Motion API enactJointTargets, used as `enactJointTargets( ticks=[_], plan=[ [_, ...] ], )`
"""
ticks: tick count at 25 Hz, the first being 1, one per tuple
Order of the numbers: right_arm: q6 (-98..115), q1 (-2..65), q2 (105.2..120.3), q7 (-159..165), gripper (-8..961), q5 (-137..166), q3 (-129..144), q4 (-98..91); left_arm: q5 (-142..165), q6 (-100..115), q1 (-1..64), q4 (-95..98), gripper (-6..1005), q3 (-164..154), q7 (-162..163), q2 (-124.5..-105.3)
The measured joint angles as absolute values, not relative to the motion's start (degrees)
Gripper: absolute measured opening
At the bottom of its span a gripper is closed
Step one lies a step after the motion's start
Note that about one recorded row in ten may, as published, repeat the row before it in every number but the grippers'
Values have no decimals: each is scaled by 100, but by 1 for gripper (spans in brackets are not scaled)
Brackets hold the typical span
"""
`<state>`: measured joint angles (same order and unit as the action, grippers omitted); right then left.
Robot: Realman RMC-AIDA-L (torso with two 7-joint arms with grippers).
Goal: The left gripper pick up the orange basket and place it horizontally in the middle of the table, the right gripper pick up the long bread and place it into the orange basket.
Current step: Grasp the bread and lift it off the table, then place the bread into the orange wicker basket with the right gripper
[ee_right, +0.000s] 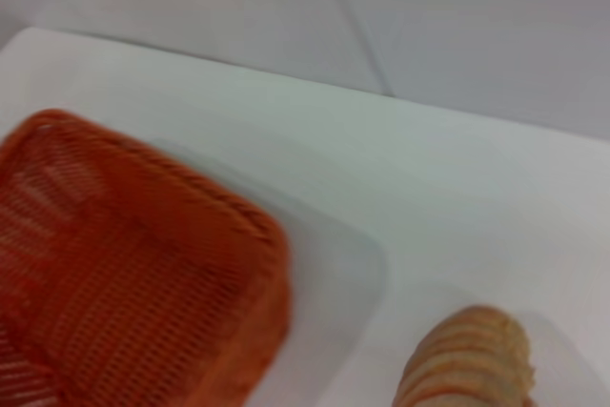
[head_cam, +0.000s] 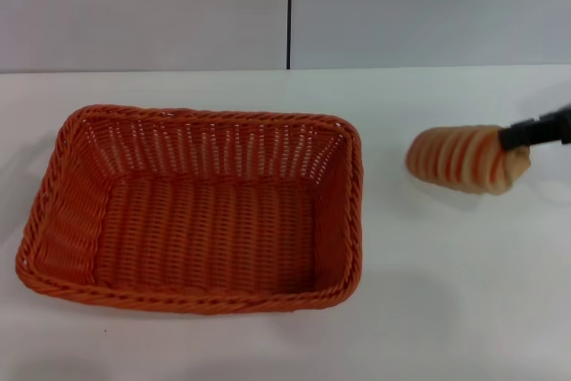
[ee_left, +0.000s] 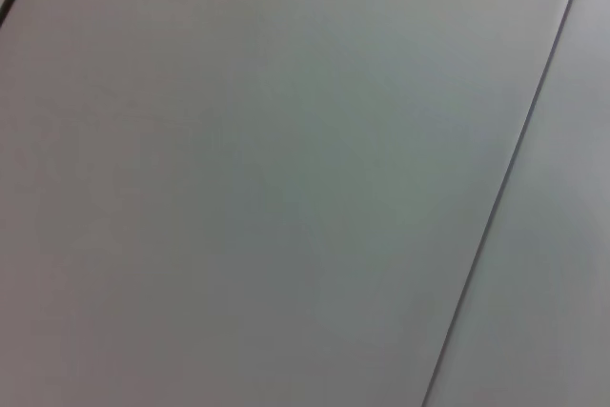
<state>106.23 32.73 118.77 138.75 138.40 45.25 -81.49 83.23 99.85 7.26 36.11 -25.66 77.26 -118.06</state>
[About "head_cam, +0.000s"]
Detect orange woven plastic basket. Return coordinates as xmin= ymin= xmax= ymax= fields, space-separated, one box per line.
xmin=14 ymin=104 xmax=362 ymax=314

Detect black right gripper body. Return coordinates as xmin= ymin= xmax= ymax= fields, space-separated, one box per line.
xmin=540 ymin=103 xmax=571 ymax=145

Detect orange striped bread roll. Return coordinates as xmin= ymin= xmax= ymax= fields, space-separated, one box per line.
xmin=404 ymin=123 xmax=532 ymax=197

